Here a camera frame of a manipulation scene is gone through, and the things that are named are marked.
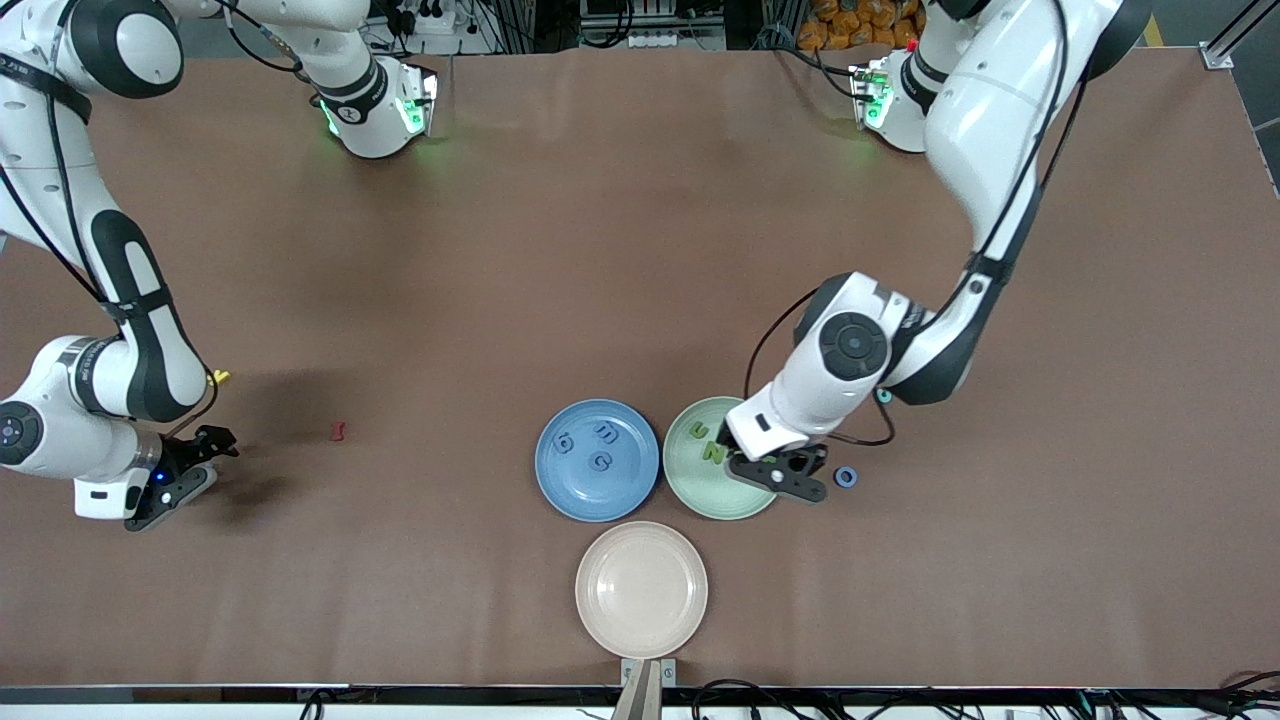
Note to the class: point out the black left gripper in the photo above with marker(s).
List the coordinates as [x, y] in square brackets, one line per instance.
[812, 461]

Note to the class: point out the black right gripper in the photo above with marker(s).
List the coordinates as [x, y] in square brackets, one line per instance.
[187, 449]

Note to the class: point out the green letter N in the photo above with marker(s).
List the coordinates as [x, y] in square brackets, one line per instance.
[713, 452]

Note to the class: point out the green letter u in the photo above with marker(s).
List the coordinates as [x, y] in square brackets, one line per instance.
[693, 431]

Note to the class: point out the blue letter m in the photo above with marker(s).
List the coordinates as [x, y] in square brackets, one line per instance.
[607, 432]

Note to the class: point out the blue letter g lowercase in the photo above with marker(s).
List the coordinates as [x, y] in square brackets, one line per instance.
[557, 440]

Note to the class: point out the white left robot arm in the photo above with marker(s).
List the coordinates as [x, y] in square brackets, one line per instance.
[800, 400]

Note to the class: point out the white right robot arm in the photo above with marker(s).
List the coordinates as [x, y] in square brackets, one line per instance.
[60, 430]

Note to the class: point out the blue letter O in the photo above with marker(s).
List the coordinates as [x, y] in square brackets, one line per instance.
[841, 478]

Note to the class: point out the green plate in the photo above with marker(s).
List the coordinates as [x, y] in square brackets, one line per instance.
[700, 490]

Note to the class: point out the beige plate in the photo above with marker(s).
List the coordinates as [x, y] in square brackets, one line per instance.
[640, 590]

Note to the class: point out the blue plate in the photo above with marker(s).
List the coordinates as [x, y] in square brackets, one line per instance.
[575, 495]

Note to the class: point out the brown paper table cover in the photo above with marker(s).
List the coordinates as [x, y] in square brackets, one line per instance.
[640, 250]

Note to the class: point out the bag of orange items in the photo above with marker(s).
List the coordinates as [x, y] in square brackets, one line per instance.
[850, 25]

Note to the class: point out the long white power strip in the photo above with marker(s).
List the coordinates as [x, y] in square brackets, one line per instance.
[670, 42]

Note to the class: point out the white power strip black plugs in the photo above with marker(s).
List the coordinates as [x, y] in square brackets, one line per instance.
[440, 45]

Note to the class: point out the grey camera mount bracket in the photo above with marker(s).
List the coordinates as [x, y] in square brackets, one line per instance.
[640, 695]

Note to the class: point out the aluminium frame corner bracket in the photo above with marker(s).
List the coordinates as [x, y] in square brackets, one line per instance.
[1215, 55]

